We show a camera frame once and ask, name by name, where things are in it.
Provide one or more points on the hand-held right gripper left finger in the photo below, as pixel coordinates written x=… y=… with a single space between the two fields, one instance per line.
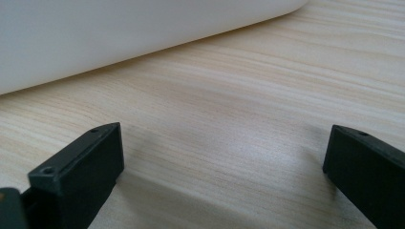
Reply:
x=79 y=178

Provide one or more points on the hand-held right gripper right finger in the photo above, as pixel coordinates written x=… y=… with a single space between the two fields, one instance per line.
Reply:
x=369 y=171

